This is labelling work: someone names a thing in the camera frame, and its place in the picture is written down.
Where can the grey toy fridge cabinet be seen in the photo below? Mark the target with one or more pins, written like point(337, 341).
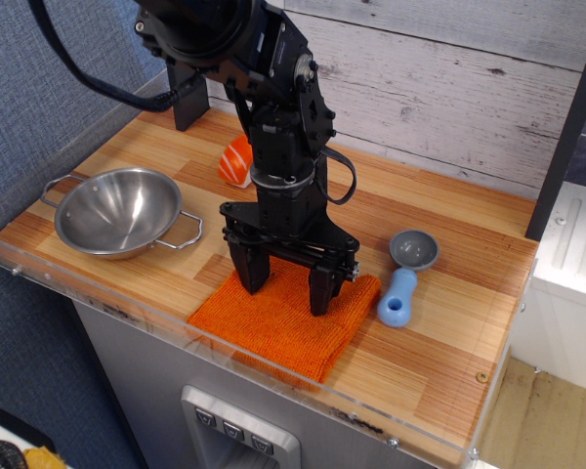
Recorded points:
point(147, 374)

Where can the clear acrylic table guard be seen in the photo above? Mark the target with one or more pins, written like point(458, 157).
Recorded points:
point(408, 397)

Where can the silver dispenser button panel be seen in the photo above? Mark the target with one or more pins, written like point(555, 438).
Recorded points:
point(223, 433)

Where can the blue grey toy spoon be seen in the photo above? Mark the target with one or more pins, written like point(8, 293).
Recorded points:
point(413, 251)

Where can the black upright post right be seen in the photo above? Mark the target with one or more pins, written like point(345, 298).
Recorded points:
point(552, 184)

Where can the stainless steel bowl with handles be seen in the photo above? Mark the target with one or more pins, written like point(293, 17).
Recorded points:
point(118, 214)

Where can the black upright post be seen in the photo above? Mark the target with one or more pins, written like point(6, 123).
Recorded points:
point(193, 102)
point(552, 184)

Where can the orange knitted towel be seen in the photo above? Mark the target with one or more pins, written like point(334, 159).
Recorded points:
point(276, 323)

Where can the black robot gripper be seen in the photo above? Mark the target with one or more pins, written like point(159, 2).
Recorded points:
point(289, 221)

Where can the black upright post left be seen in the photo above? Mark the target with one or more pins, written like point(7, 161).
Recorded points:
point(193, 102)

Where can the white plastic side unit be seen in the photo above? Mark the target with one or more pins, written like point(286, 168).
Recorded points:
point(549, 331)

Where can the yellow object bottom left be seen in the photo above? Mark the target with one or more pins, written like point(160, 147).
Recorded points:
point(43, 458)

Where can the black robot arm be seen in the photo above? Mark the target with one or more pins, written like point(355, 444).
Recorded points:
point(268, 71)

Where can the toy salmon sushi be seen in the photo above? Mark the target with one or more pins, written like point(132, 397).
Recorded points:
point(235, 163)

